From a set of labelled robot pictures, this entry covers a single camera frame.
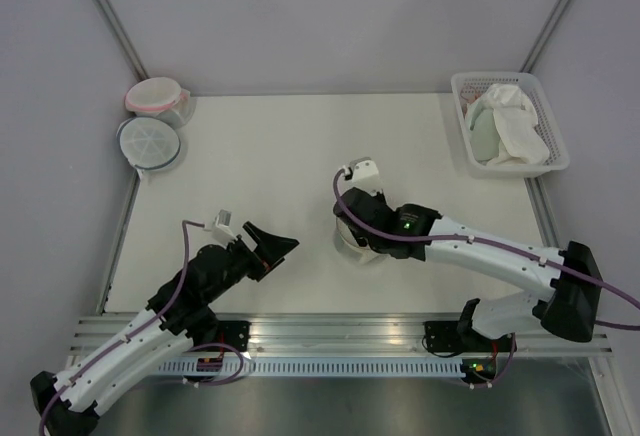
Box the pink trimmed mesh laundry bag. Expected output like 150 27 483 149
124 77 196 129

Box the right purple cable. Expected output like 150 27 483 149
332 168 640 331

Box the purple cable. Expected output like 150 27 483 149
38 219 216 436
332 168 640 331

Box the aluminium frame post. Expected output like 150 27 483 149
520 0 575 73
92 0 149 81

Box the left aluminium frame post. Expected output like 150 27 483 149
92 0 149 81

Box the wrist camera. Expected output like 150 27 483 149
343 157 384 196
204 210 236 246

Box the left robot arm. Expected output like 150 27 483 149
30 222 299 435

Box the white cloth in basket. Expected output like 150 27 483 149
476 84 550 166

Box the right aluminium frame post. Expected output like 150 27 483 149
520 0 575 73

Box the white plastic basket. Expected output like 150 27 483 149
451 71 570 178

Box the white slotted cable duct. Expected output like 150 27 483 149
153 354 464 378

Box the blue trimmed mesh laundry bag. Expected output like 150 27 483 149
116 116 182 180

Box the beige mesh laundry bag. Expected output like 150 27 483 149
333 218 387 266

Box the aluminium mounting rail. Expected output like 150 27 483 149
69 311 614 355

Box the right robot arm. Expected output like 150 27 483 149
333 188 601 351

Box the mint green cloth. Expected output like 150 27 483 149
465 97 501 164

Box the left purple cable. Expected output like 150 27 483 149
38 219 216 436

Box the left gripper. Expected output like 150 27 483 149
204 222 298 303

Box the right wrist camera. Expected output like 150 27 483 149
343 157 384 196

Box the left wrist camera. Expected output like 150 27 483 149
204 210 236 246

